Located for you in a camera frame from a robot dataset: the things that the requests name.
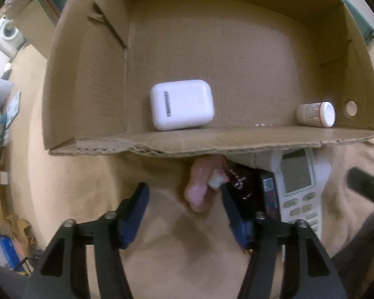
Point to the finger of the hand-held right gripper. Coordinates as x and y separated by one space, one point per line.
366 185

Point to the white pill bottle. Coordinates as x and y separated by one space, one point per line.
314 113

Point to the tan bed base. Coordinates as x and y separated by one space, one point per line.
34 31

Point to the white bathroom scale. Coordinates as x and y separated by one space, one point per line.
13 109

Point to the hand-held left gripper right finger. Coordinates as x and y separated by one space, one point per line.
237 221

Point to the white remote control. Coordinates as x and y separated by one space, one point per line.
299 174

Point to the black rectangular device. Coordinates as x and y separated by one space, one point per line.
269 193

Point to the blue box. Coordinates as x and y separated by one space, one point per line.
7 252

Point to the teal cushion orange stripe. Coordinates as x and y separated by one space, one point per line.
360 21
50 9

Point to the white washing machine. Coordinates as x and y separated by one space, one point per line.
7 34

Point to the person's right forearm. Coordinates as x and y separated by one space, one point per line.
361 252

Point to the tan crumpled paper bag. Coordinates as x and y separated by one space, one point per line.
21 230

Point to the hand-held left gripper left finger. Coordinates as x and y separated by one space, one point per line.
134 213

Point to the white earbuds case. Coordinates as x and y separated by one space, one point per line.
182 104

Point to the brown cardboard box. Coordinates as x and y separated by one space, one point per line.
237 53

